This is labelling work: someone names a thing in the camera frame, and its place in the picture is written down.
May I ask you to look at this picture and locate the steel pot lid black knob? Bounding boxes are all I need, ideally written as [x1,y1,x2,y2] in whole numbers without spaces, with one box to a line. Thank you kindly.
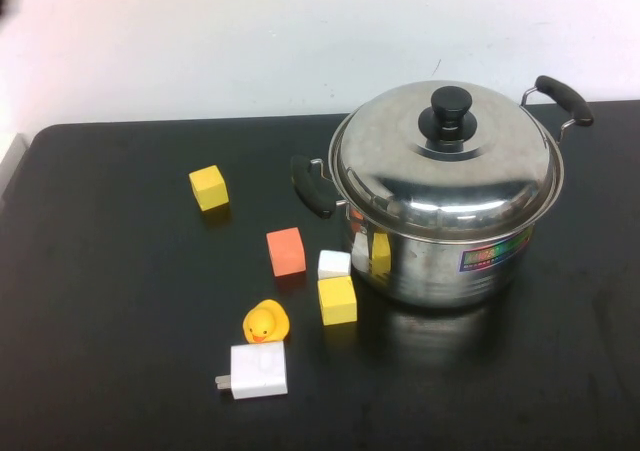
[330,79,560,237]

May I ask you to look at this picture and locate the orange foam cube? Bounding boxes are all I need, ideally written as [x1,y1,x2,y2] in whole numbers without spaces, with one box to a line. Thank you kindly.
[265,227,307,278]

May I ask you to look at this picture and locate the white foam cube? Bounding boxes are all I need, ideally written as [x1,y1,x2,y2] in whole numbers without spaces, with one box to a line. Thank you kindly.
[317,249,353,281]

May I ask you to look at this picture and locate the yellow foam cube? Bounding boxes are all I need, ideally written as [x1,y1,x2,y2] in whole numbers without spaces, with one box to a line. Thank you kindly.
[316,276,358,327]
[188,164,231,214]

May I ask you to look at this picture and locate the yellow rubber duck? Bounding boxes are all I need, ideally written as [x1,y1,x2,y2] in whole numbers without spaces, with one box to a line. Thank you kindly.
[242,298,291,345]

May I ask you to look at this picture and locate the white plug charger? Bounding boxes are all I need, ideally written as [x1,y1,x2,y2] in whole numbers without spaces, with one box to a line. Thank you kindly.
[214,340,290,401]

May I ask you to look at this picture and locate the white side ledge panel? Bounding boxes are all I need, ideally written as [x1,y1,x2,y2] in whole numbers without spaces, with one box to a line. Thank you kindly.
[0,132,30,203]

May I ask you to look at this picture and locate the steel pot black handles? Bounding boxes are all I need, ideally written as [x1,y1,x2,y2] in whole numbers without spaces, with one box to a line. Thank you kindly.
[290,74,595,313]

